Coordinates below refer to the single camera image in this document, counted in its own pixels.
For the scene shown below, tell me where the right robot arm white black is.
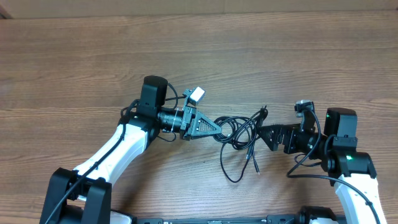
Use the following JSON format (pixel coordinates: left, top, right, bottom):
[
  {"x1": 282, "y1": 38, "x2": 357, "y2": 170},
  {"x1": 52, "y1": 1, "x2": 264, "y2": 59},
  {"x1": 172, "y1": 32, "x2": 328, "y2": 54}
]
[{"x1": 258, "y1": 102, "x2": 386, "y2": 223}]

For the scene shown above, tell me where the black cable bundle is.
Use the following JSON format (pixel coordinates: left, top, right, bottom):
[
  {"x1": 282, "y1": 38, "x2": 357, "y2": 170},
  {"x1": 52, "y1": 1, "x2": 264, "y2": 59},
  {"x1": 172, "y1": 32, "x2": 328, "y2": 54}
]
[{"x1": 213, "y1": 105, "x2": 269, "y2": 184}]

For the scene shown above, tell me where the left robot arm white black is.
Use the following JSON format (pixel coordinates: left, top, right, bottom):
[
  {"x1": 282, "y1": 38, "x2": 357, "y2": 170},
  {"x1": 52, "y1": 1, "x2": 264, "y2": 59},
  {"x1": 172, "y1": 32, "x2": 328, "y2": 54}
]
[{"x1": 40, "y1": 76, "x2": 221, "y2": 224}]

